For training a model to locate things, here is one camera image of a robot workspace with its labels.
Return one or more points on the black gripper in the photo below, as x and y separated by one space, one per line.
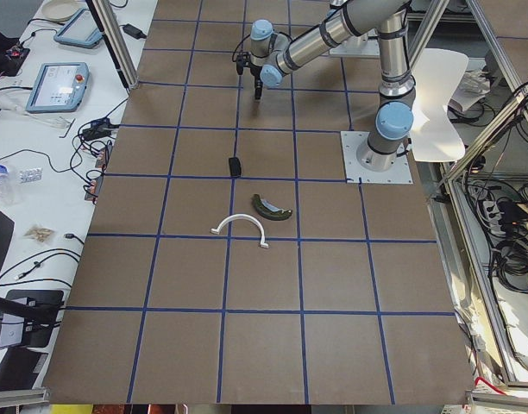
257 83

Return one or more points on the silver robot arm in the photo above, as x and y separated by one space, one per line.
274 55

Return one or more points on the black brake pad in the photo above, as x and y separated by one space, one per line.
235 167

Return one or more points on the green brake shoe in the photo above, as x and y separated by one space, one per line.
268 210

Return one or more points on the black power adapter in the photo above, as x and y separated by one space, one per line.
133 31

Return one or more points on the far blue teach pendant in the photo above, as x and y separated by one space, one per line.
79 31

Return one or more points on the blue teach pendant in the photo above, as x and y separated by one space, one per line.
59 87
79 31

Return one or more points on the near blue teach pendant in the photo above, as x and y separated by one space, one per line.
59 87

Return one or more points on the clear plastic bottle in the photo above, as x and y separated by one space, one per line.
10 192

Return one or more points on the aluminium frame post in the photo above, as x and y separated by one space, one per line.
108 26

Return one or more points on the white curved plastic bracket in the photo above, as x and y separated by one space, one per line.
243 217

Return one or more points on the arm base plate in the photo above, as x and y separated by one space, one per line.
363 166

